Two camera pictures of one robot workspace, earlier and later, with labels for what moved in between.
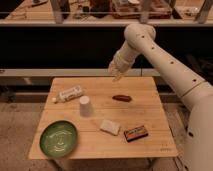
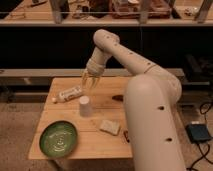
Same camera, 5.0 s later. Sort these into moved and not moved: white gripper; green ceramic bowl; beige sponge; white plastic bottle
Moved: white gripper
Not moved: green ceramic bowl; white plastic bottle; beige sponge
